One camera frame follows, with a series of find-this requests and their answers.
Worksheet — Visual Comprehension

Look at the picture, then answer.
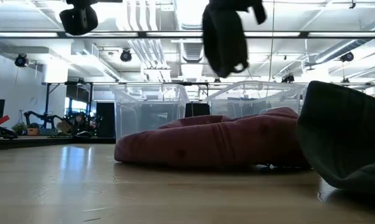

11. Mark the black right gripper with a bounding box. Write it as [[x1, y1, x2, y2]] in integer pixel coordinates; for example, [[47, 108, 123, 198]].
[[208, 0, 268, 26]]

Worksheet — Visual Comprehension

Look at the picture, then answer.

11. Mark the clear plastic container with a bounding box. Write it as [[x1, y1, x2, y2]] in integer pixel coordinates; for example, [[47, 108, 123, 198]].
[[111, 83, 190, 141], [205, 80, 308, 119]]

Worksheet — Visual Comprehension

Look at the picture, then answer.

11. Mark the black box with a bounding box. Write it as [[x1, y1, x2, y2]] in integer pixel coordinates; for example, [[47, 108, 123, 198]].
[[184, 102, 211, 118]]

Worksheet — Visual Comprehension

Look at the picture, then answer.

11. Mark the small green plant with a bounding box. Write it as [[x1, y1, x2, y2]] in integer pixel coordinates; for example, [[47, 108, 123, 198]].
[[11, 122, 28, 135]]

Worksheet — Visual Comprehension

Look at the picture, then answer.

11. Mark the maroon cap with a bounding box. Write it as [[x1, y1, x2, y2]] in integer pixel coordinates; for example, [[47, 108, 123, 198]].
[[113, 106, 310, 170]]

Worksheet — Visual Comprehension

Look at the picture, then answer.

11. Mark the dark green cap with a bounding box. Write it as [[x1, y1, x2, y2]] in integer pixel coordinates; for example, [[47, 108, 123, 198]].
[[296, 80, 375, 191]]

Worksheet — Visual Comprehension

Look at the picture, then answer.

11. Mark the black ceiling camera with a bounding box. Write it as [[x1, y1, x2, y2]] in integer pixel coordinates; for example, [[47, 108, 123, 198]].
[[280, 73, 296, 84], [339, 51, 355, 63], [14, 53, 30, 68], [120, 49, 133, 63]]

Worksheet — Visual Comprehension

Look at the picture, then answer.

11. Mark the blue metal frame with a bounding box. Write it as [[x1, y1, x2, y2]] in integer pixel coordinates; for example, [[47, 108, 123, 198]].
[[41, 81, 94, 129]]

